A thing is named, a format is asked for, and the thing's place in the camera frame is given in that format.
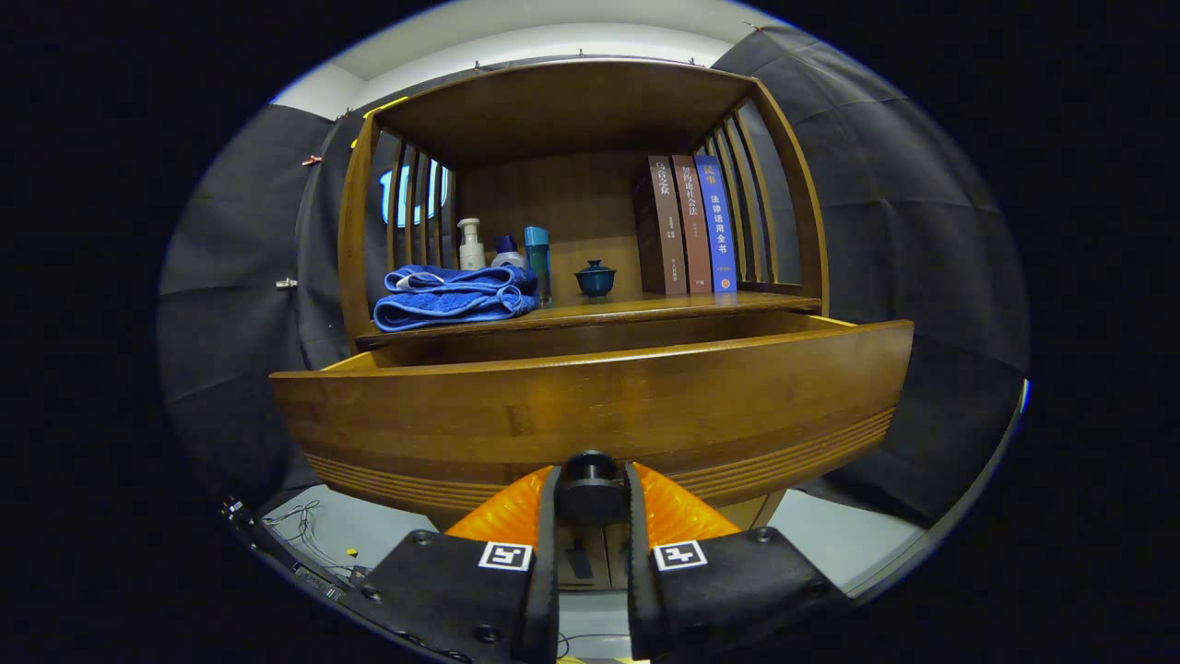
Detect blue lidded teacup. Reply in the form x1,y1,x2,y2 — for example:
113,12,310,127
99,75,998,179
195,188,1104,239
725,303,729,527
574,259,619,300

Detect wooden drawer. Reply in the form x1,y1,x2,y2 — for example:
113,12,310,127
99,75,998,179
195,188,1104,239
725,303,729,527
269,312,915,517

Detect blue folded towel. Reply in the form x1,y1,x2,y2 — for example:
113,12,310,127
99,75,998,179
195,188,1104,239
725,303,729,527
372,264,541,334

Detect black round drawer knob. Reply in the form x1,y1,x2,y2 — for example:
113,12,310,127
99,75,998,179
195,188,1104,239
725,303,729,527
554,450,631,528

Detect blue book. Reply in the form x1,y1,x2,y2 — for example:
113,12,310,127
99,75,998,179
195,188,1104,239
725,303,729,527
693,154,738,293

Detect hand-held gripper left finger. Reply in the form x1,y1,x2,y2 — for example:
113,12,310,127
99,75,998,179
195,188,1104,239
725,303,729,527
343,464,563,664

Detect wooden cabinet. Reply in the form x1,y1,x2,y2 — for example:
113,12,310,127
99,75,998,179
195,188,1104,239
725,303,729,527
336,58,831,591

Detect thin floor cables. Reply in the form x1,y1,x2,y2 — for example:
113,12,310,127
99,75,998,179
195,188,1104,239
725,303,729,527
261,500,324,554

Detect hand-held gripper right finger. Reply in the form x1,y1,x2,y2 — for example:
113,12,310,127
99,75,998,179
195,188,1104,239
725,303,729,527
625,461,856,663

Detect dark brown book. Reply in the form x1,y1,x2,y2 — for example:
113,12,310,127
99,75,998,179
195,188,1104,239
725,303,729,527
631,154,689,297

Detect white pump bottle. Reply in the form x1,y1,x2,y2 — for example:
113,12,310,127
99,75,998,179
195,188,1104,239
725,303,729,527
457,218,487,272

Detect reddish brown book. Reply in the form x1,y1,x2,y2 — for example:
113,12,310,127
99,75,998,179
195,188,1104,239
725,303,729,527
670,154,714,295

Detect wooden countertop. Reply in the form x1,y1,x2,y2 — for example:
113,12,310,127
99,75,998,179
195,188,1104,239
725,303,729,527
354,290,824,350

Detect teal blue bottle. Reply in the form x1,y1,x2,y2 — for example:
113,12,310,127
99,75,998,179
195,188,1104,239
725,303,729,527
524,226,553,307

